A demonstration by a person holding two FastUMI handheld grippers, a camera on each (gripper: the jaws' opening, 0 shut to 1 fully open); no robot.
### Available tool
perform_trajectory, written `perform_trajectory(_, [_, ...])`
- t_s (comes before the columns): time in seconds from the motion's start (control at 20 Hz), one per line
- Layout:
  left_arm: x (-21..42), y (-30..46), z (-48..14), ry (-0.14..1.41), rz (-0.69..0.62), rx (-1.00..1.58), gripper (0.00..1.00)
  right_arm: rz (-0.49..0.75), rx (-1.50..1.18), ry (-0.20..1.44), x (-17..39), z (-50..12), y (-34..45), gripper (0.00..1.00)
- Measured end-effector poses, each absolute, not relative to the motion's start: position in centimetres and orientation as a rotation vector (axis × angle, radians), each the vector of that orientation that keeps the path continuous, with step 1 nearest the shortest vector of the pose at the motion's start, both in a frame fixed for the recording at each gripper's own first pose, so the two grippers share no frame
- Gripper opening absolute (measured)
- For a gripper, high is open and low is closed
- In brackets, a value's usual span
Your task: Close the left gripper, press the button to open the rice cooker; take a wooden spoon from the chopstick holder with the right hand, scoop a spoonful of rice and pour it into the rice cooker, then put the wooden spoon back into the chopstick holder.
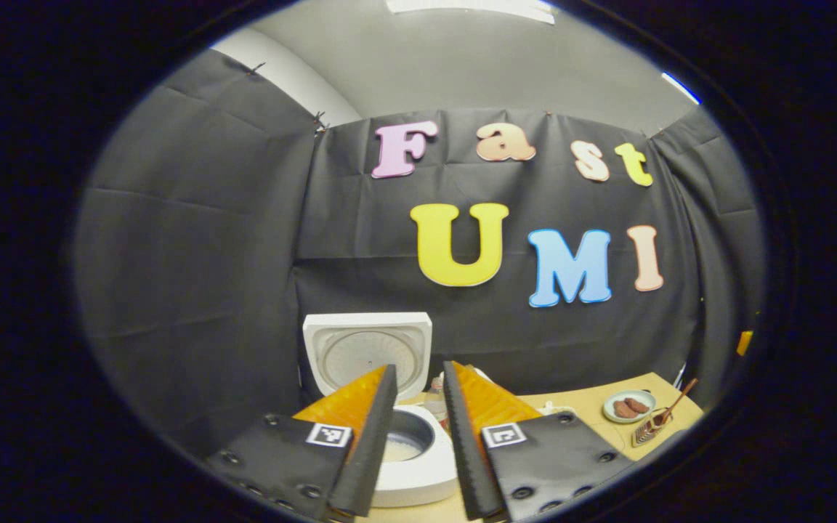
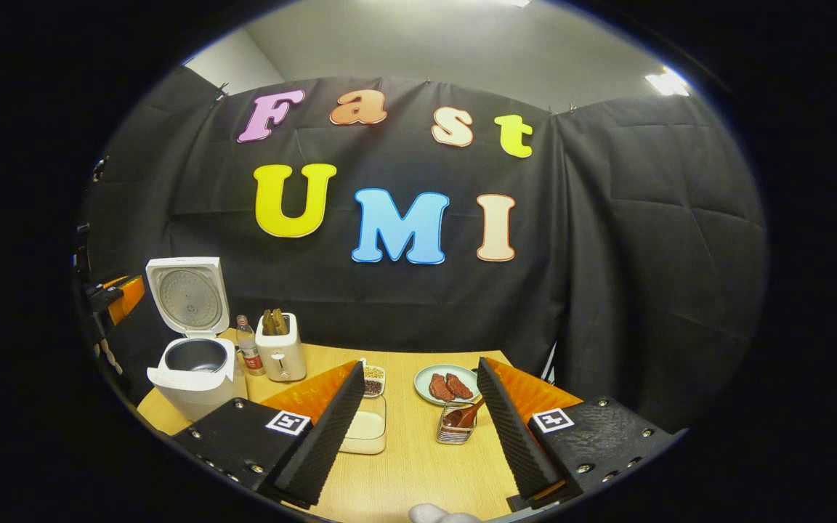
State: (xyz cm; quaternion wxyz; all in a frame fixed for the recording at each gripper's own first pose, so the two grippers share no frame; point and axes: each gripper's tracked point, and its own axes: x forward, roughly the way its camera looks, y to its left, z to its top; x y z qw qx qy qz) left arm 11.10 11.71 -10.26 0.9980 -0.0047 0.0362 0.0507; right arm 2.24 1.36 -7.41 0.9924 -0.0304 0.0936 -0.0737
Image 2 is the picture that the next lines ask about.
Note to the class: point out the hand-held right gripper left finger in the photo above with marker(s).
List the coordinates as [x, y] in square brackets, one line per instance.
[331, 436]

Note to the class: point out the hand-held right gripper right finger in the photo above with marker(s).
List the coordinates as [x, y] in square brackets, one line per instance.
[516, 436]

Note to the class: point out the red meat slice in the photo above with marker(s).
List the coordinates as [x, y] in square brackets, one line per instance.
[460, 386]
[439, 388]

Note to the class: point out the clear box of rice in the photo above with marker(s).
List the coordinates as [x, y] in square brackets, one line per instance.
[368, 428]

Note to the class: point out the black backdrop cloth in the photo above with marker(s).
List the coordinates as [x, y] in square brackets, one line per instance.
[418, 305]

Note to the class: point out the clear plastic bottle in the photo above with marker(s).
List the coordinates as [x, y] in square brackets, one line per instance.
[250, 352]

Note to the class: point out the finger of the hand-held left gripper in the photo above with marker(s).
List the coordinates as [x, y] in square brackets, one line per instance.
[128, 298]

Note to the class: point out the white divided dish of beans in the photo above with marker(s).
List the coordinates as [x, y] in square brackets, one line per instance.
[374, 380]

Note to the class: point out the brown bread slice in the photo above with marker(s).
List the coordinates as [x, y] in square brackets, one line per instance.
[281, 321]
[268, 323]

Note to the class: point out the wooden spoon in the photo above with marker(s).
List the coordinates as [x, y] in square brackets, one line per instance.
[462, 417]

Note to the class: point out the pale green plate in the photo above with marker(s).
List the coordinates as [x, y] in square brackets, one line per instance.
[422, 383]

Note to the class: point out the white toaster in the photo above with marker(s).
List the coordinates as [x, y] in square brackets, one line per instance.
[282, 359]

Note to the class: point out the white rice cooker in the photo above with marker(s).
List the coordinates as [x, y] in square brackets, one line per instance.
[193, 385]

